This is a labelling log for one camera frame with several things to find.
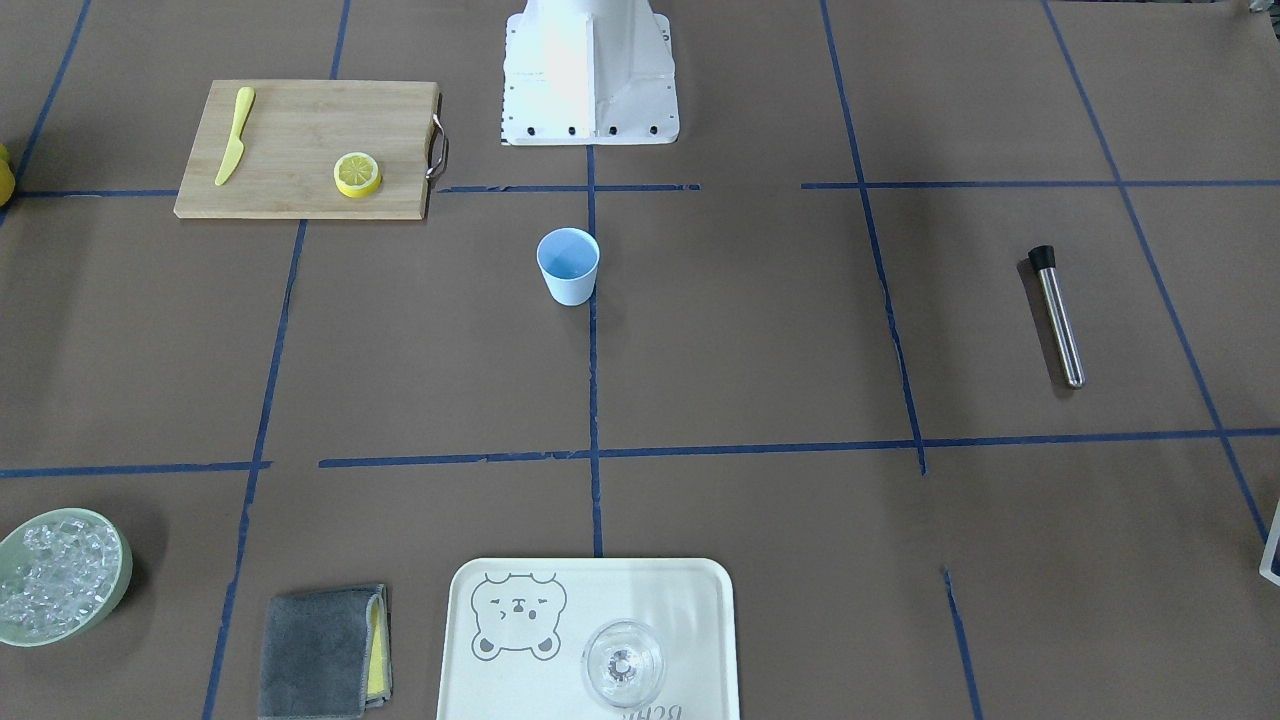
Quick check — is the steel muddler black tip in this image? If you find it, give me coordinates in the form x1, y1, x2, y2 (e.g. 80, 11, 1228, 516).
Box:
1028, 245, 1085, 389

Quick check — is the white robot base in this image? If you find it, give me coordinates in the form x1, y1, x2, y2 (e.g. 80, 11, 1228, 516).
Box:
500, 1, 681, 147

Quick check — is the light blue cup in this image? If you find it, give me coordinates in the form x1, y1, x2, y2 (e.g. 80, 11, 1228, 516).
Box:
536, 228, 602, 307

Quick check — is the stack of lemon slices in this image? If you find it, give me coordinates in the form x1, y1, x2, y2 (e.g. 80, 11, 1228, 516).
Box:
332, 152, 381, 199

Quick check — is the yellow lemon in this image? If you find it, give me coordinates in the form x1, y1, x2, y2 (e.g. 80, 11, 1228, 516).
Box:
0, 143, 17, 208

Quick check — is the cream bear tray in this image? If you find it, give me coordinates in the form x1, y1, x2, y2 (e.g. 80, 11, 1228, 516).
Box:
436, 559, 741, 719

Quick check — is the clear wine glass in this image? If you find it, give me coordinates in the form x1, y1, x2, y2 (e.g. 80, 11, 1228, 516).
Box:
581, 619, 666, 711

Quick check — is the grey folded cloth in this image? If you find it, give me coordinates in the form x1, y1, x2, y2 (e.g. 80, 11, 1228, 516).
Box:
259, 583, 393, 719

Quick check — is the bamboo cutting board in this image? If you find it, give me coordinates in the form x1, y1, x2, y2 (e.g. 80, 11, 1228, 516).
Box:
174, 79, 445, 222

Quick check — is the yellow plastic knife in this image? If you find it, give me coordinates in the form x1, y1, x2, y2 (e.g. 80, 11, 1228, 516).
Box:
214, 86, 256, 187

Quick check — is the green bowl of ice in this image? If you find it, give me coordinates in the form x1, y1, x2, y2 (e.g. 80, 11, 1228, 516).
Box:
1, 507, 133, 648

